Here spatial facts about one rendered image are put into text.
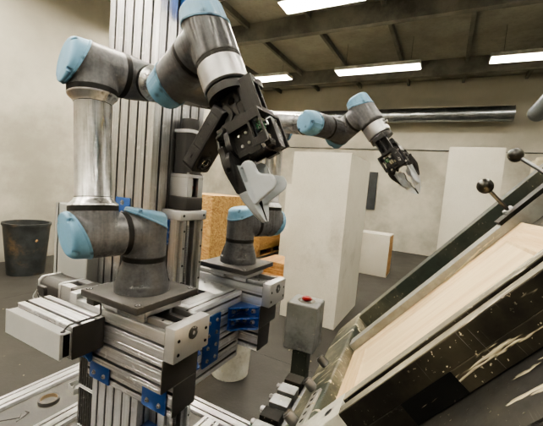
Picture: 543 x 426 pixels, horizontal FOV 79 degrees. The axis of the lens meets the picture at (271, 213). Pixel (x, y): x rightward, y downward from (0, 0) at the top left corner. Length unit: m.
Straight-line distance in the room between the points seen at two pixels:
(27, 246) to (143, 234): 4.13
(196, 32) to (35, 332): 0.86
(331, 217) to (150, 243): 2.54
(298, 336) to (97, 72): 1.06
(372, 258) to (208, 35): 5.62
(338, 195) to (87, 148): 2.66
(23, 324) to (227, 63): 0.90
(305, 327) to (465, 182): 3.65
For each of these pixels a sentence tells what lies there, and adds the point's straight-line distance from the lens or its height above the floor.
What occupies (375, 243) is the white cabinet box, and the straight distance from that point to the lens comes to 5.97.
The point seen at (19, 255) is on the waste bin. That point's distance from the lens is 5.06.
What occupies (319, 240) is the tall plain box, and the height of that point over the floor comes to 0.87.
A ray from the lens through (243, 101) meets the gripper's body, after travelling 0.51.
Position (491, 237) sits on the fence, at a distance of 1.01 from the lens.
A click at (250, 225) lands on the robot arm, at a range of 1.34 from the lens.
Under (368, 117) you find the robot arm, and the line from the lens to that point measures 1.10.
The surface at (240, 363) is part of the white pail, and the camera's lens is 2.52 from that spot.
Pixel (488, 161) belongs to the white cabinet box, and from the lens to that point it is 4.70.
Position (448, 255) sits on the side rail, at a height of 1.19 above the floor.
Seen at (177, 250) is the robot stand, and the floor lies 1.11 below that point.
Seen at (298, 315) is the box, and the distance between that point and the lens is 1.31.
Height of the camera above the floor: 1.36
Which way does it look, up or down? 4 degrees down
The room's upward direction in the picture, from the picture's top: 5 degrees clockwise
